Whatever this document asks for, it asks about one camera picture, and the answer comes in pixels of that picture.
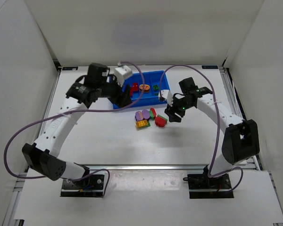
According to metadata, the red green lego block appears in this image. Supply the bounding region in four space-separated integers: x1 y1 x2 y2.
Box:
155 114 168 128

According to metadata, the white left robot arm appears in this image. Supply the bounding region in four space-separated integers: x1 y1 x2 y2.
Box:
22 63 133 181

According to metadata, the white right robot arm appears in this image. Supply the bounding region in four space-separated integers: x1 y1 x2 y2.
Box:
158 77 260 178

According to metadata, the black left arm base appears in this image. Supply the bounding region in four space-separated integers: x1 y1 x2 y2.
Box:
60 170 110 198

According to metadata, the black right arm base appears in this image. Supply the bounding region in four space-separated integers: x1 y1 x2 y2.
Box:
183 173 234 199

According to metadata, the red green curved lego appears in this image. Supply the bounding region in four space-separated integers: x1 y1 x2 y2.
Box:
149 108 157 120

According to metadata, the blue plastic sorting tray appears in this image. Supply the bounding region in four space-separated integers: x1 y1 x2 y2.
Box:
123 71 170 107

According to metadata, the orange round lego piece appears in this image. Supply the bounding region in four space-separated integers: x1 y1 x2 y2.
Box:
139 84 150 93

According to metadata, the purple round lego piece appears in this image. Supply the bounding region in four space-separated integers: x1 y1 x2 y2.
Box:
134 109 150 121

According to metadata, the yellow lego brick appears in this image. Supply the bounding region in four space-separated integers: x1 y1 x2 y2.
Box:
135 120 150 129

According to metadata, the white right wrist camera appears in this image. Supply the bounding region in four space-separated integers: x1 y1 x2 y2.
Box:
158 89 174 106

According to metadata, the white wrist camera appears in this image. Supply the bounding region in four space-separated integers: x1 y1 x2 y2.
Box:
113 65 133 87
158 89 174 106

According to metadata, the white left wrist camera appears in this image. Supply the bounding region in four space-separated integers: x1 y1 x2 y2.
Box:
113 65 133 87

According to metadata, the aluminium frame rail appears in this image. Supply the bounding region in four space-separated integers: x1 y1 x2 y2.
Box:
28 162 262 172

